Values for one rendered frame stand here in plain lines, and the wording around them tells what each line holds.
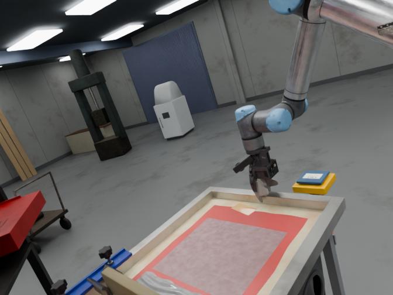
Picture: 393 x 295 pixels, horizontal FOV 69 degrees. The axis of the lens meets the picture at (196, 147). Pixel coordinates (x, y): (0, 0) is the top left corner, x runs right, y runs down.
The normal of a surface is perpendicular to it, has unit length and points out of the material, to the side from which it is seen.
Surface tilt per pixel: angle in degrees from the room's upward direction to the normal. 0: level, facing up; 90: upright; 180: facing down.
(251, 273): 0
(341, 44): 90
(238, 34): 90
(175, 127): 90
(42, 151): 90
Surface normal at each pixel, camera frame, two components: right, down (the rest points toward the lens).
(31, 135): 0.84, -0.13
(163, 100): -0.49, 0.07
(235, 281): -0.30, -0.92
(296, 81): -0.43, 0.53
